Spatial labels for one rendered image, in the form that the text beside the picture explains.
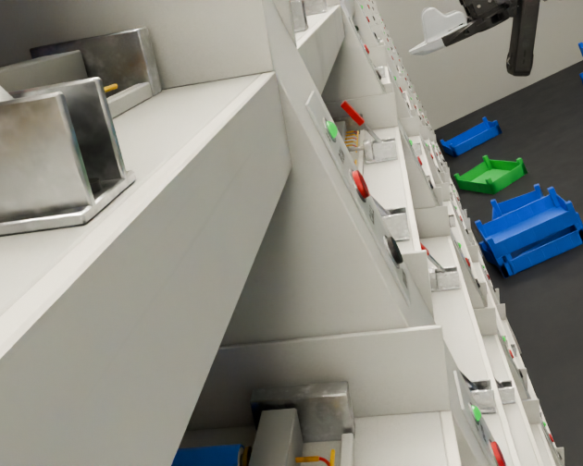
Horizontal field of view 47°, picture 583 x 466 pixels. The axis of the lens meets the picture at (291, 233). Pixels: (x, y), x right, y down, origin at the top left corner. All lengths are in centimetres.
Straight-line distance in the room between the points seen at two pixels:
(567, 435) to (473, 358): 99
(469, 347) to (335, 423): 44
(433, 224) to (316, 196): 76
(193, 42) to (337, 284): 13
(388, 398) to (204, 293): 22
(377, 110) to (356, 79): 6
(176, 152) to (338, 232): 16
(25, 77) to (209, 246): 12
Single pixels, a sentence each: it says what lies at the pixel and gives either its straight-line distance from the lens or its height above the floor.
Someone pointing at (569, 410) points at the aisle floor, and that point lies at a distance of 179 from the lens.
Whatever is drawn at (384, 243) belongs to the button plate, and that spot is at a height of 98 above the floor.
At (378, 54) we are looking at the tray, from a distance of 171.
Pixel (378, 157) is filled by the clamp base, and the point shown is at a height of 91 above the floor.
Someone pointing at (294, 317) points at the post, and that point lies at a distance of 34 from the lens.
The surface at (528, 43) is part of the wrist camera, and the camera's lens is 105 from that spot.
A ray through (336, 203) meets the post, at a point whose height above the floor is 103.
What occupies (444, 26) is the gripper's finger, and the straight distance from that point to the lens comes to 103.
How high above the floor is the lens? 111
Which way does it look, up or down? 16 degrees down
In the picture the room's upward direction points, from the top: 29 degrees counter-clockwise
